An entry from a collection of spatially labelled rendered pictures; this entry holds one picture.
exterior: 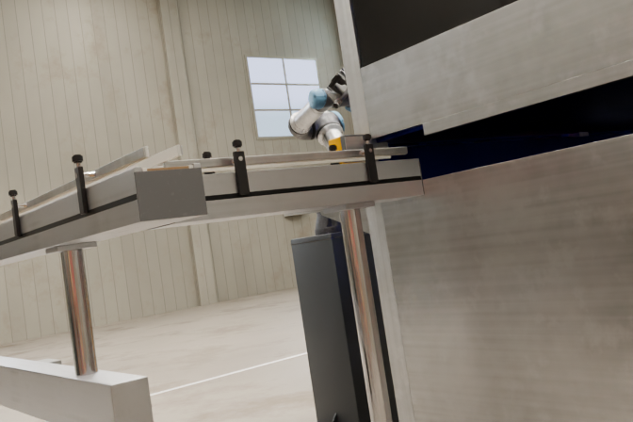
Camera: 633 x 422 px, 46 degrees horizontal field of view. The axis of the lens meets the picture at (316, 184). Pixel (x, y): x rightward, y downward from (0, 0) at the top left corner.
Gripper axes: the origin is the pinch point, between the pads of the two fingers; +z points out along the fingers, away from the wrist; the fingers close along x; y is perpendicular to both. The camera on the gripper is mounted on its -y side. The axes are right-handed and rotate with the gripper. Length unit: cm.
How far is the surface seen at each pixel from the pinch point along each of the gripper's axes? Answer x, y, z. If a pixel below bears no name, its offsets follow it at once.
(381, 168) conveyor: 30, -17, 76
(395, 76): 41, -6, 53
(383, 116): 31, -11, 55
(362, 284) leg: 12, -30, 92
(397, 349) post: -8, -53, 78
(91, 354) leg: -28, 8, 123
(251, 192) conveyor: 22, 3, 106
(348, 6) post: 42, 15, 37
